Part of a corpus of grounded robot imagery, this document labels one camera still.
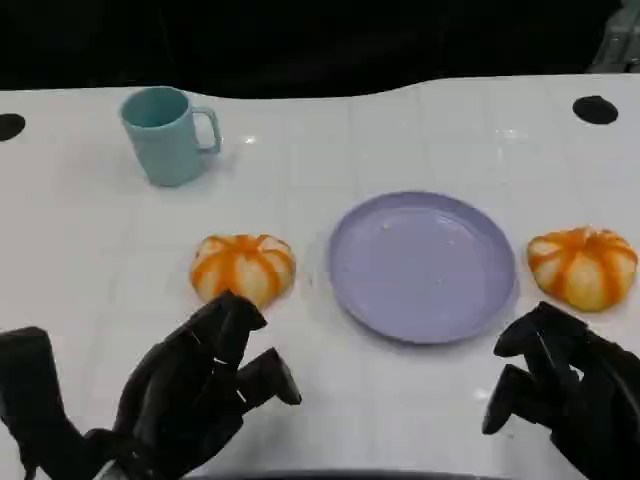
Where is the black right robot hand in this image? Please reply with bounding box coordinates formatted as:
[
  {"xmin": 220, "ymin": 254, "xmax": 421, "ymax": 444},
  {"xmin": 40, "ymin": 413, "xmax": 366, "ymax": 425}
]
[{"xmin": 481, "ymin": 300, "xmax": 640, "ymax": 480}]

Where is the grey background machine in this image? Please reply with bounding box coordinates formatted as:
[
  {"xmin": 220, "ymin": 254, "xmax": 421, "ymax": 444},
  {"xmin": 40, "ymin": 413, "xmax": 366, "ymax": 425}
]
[{"xmin": 593, "ymin": 0, "xmax": 640, "ymax": 74}]

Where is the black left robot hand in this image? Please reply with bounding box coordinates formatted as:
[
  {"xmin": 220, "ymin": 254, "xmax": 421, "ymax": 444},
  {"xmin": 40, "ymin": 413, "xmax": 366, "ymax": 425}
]
[{"xmin": 84, "ymin": 289, "xmax": 304, "ymax": 480}]

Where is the orange and white bread roll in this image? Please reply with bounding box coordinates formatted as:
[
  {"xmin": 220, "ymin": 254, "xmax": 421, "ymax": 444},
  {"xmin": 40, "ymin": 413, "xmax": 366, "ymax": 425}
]
[
  {"xmin": 525, "ymin": 227, "xmax": 639, "ymax": 314},
  {"xmin": 188, "ymin": 233, "xmax": 297, "ymax": 309}
]

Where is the lilac plate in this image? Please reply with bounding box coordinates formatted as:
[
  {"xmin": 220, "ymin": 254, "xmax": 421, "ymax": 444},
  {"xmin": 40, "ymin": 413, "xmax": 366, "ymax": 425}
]
[{"xmin": 327, "ymin": 190, "xmax": 518, "ymax": 346}]

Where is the dark robot torso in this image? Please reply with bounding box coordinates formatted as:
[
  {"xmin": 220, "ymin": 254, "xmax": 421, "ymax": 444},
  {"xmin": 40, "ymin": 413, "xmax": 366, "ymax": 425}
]
[{"xmin": 197, "ymin": 468, "xmax": 556, "ymax": 480}]

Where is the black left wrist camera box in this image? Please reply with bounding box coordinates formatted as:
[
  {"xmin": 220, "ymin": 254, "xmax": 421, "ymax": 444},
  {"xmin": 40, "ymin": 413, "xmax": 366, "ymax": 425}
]
[{"xmin": 0, "ymin": 327, "xmax": 84, "ymax": 476}]

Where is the pale green mug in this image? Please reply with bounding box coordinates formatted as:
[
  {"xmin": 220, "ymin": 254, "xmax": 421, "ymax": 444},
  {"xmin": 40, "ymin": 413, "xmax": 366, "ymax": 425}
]
[{"xmin": 118, "ymin": 85, "xmax": 224, "ymax": 188}]

